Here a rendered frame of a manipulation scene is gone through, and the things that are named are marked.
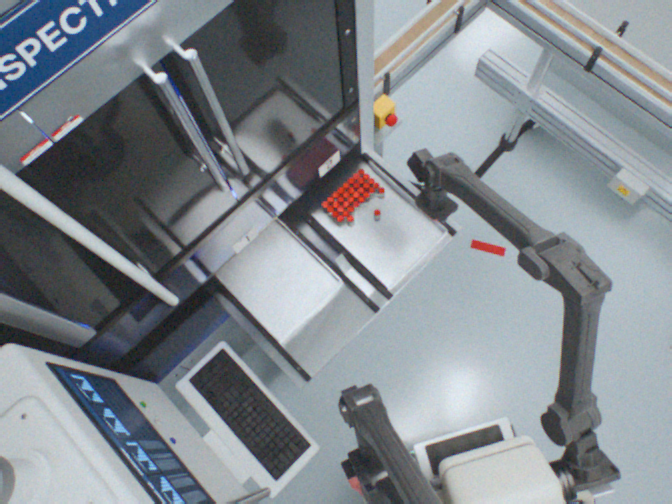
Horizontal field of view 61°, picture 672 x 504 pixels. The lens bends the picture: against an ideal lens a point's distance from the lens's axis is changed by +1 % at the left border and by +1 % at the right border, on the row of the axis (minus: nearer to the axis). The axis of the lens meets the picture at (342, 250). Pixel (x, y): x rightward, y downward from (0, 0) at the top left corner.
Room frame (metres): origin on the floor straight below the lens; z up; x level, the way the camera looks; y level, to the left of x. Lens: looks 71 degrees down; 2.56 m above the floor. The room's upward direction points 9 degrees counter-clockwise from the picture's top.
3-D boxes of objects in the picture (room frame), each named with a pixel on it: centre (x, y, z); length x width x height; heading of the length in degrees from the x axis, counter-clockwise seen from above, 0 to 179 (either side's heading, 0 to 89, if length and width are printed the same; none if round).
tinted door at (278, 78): (0.77, 0.07, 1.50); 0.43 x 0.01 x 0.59; 126
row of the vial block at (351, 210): (0.71, -0.07, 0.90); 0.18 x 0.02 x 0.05; 126
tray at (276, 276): (0.53, 0.22, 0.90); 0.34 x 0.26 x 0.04; 36
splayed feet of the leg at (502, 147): (1.25, -0.86, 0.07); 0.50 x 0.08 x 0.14; 126
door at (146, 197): (0.50, 0.44, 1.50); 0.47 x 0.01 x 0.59; 126
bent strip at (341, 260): (0.49, -0.03, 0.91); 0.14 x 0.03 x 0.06; 36
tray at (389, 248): (0.64, -0.13, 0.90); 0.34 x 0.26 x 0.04; 36
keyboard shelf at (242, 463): (0.11, 0.39, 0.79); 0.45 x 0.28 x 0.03; 36
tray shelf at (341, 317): (0.58, 0.04, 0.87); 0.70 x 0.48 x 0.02; 126
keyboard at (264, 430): (0.15, 0.35, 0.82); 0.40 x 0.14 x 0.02; 36
